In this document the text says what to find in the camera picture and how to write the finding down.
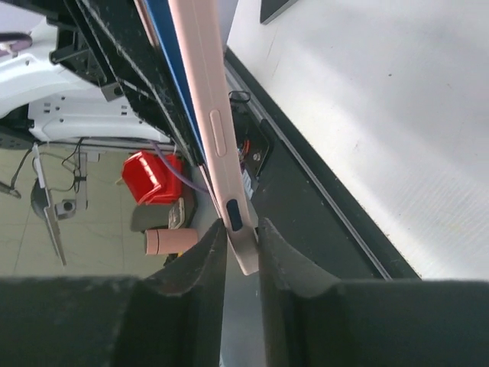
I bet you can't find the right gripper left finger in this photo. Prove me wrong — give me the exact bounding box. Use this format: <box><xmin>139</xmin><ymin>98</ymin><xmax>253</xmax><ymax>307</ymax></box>
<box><xmin>1</xmin><ymin>220</ymin><xmax>228</xmax><ymax>366</ymax></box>

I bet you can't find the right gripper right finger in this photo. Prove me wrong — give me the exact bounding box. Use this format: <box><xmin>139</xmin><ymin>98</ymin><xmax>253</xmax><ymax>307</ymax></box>
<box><xmin>258</xmin><ymin>218</ymin><xmax>488</xmax><ymax>366</ymax></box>

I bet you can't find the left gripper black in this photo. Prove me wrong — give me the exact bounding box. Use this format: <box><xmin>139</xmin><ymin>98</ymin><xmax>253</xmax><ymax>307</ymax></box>
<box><xmin>48</xmin><ymin>1</ymin><xmax>202</xmax><ymax>166</ymax></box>

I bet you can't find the blue phone black screen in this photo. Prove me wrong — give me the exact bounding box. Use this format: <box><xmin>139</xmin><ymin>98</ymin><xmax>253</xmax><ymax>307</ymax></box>
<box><xmin>145</xmin><ymin>0</ymin><xmax>206</xmax><ymax>165</ymax></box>

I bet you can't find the pink phone case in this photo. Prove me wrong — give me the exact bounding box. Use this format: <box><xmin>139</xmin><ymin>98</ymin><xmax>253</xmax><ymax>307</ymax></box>
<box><xmin>169</xmin><ymin>1</ymin><xmax>258</xmax><ymax>275</ymax></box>

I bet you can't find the dark phone grey frame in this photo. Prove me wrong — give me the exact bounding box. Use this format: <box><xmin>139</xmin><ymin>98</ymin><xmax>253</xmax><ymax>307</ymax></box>
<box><xmin>260</xmin><ymin>0</ymin><xmax>298</xmax><ymax>24</ymax></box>

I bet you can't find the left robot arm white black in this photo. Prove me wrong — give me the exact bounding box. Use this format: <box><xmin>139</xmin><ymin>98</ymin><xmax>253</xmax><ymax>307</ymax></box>
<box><xmin>1</xmin><ymin>1</ymin><xmax>203</xmax><ymax>165</ymax></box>

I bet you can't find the pink cylinder bottle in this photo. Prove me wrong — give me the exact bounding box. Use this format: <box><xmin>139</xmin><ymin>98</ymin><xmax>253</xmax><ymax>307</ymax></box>
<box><xmin>145</xmin><ymin>228</ymin><xmax>199</xmax><ymax>255</ymax></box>

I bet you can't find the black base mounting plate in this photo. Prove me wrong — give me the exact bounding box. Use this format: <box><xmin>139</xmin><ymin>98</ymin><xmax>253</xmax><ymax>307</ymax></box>
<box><xmin>225</xmin><ymin>50</ymin><xmax>420</xmax><ymax>280</ymax></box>

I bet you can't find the red plastic bin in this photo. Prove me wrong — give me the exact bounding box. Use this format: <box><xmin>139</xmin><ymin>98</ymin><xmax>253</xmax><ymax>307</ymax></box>
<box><xmin>121</xmin><ymin>151</ymin><xmax>183</xmax><ymax>205</ymax></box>

